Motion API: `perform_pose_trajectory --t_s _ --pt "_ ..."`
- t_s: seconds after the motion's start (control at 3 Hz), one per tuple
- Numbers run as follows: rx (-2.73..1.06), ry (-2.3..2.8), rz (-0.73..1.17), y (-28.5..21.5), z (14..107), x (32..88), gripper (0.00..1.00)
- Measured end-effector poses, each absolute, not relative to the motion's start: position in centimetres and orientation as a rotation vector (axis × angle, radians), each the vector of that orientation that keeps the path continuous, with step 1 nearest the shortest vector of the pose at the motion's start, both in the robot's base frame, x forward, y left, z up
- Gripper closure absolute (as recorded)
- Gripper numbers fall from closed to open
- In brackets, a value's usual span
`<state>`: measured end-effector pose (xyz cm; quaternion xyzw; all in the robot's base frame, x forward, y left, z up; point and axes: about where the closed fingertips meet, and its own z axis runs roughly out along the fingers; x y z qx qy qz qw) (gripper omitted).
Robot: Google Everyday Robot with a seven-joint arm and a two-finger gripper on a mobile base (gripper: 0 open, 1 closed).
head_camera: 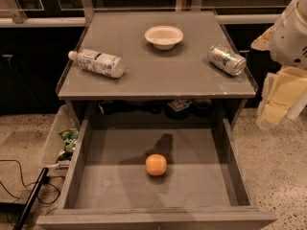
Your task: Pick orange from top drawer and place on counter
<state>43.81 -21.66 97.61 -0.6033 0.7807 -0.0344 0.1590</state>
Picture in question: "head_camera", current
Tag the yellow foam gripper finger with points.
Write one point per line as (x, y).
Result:
(263, 41)
(284, 95)

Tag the clear plastic water bottle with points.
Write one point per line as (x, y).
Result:
(98, 62)

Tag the green snack bag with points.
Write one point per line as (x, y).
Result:
(69, 137)

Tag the black flat device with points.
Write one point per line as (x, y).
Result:
(31, 199)

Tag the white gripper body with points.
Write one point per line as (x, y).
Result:
(290, 39)

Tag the clear plastic bin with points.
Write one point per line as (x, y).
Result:
(54, 144)

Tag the white bowl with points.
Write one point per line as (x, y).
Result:
(164, 37)

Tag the grey open drawer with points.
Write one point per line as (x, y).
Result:
(204, 188)

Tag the orange fruit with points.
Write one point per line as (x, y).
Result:
(156, 165)

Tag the green soda can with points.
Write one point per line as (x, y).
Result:
(225, 59)

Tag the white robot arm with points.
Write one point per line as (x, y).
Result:
(284, 94)

